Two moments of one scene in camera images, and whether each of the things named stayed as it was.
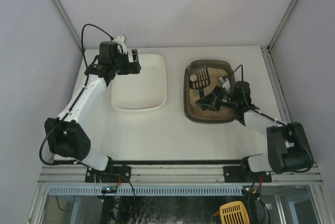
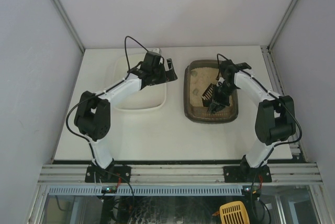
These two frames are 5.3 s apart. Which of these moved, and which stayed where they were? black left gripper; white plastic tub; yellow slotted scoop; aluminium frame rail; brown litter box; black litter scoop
Moved: black litter scoop; black left gripper
Stayed: yellow slotted scoop; brown litter box; white plastic tub; aluminium frame rail
